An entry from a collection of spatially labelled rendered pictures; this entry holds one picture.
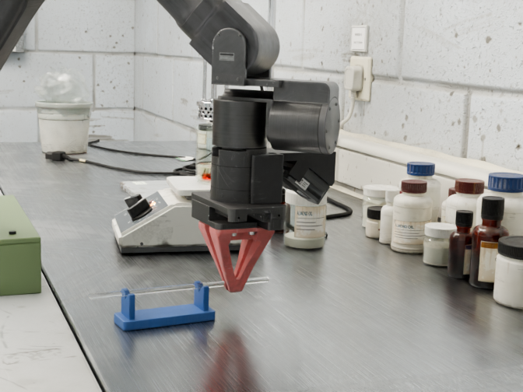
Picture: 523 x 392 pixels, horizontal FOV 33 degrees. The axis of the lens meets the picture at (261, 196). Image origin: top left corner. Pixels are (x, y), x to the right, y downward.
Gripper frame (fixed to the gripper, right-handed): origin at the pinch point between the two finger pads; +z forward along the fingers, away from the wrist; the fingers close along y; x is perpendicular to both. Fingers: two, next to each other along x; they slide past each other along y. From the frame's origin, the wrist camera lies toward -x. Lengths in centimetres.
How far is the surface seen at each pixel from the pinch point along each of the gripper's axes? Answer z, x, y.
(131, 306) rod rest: 0.9, 11.9, -1.5
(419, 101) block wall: -16, -56, 44
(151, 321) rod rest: 2.5, 9.9, -1.9
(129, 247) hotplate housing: 2.4, 1.9, 28.2
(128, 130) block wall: 13, -80, 268
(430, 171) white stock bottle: -7.4, -42.8, 22.4
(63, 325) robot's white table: 3.4, 17.7, 2.2
